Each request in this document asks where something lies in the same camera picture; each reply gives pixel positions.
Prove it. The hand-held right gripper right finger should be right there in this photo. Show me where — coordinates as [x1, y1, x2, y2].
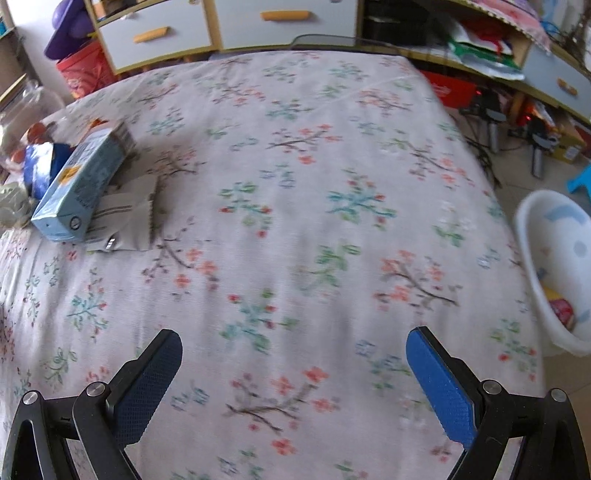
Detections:
[405, 325, 591, 480]

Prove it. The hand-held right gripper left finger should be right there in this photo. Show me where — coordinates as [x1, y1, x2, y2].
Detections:
[0, 329, 183, 480]

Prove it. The crushed red can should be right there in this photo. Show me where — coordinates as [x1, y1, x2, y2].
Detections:
[549, 298, 576, 331]

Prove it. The white plastic bin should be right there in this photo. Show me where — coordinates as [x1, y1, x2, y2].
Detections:
[514, 190, 591, 356]

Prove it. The light blue carton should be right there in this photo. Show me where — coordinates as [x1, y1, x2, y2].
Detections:
[31, 121, 137, 244]

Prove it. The grey foil wrapper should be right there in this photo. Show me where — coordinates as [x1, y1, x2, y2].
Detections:
[85, 178, 161, 253]

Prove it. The white crumpled bag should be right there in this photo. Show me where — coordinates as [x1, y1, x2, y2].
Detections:
[0, 182, 29, 228]

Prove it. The floral tablecloth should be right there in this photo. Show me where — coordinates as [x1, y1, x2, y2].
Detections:
[0, 48, 548, 480]

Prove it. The blue snack bag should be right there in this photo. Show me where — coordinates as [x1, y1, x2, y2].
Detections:
[21, 143, 74, 200]

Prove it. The blue plastic stool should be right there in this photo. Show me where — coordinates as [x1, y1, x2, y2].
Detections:
[567, 164, 591, 195]

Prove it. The cardboard box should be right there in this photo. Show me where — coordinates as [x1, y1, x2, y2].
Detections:
[551, 111, 587, 162]

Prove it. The red box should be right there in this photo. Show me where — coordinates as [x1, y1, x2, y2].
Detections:
[420, 70, 476, 108]

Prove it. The clear plastic jar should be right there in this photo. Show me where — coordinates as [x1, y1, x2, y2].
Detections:
[0, 80, 65, 153]

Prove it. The red bag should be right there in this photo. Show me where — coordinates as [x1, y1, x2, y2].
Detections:
[56, 41, 116, 100]

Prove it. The grey side cabinet drawer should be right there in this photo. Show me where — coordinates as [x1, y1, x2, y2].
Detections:
[524, 46, 591, 123]

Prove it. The low wooden side cabinet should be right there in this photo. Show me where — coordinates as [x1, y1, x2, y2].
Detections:
[360, 0, 591, 125]

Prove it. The pile of coloured bags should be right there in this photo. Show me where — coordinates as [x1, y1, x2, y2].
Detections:
[445, 18, 525, 81]

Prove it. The small grey cabinet drawer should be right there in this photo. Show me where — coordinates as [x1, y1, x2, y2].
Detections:
[97, 7, 214, 73]

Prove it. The black chair back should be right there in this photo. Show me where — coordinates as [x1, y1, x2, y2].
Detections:
[291, 34, 360, 49]

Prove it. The purple hat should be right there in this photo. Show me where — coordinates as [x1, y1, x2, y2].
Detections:
[45, 0, 93, 58]

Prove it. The pink floral cloth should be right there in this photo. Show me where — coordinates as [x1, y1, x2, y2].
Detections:
[443, 0, 552, 49]

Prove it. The wide grey cabinet drawer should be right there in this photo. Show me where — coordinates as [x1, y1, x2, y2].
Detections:
[215, 0, 358, 51]

